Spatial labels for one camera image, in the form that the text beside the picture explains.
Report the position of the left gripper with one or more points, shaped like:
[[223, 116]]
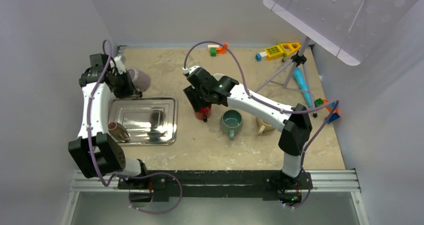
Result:
[[129, 91]]

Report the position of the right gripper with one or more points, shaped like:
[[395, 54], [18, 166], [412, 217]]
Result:
[[192, 93]]

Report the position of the mauve mug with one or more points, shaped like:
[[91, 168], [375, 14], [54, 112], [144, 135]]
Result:
[[140, 80]]

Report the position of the red mug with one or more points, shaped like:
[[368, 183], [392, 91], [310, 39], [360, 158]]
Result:
[[203, 114]]

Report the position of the teal speckled mug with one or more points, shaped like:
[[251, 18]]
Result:
[[231, 123]]

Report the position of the brown striped mug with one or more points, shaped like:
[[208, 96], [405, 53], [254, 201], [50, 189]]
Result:
[[118, 132]]

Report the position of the beige round mug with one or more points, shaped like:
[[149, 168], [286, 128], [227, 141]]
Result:
[[263, 127]]

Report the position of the pink mug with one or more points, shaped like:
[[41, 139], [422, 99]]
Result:
[[218, 76]]

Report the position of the orange elbow toy piece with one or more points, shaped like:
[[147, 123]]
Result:
[[222, 49]]

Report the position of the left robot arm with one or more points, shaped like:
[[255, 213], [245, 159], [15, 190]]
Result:
[[95, 151]]

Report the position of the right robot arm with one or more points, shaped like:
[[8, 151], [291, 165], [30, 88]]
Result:
[[293, 123]]

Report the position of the small green cube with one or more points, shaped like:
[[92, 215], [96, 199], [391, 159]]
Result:
[[213, 51]]

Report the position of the metal tray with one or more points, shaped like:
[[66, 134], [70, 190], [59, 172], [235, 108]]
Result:
[[149, 121]]

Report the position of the blue white toy block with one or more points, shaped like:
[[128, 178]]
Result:
[[261, 56]]

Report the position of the yellow toy block structure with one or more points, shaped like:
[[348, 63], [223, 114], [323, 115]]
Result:
[[282, 50]]

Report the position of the light blue cone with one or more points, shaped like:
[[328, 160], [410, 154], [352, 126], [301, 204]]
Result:
[[301, 82]]

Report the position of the tripod stand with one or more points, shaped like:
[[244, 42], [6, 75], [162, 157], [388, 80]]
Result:
[[295, 61]]

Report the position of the green toy block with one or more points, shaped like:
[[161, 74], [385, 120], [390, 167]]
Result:
[[318, 102]]

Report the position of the orange curved toy piece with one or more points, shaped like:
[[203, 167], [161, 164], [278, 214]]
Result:
[[330, 106]]

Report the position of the perforated white board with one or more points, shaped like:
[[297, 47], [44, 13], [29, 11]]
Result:
[[348, 29]]

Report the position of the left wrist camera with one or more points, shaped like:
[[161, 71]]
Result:
[[120, 61]]

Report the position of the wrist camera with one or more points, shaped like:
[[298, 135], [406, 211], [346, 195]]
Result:
[[188, 71], [120, 61]]

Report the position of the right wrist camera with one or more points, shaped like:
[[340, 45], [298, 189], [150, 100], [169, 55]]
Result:
[[188, 71]]

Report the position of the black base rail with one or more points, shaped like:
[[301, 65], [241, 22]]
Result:
[[268, 185]]

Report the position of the aluminium frame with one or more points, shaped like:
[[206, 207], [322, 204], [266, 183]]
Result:
[[322, 180]]

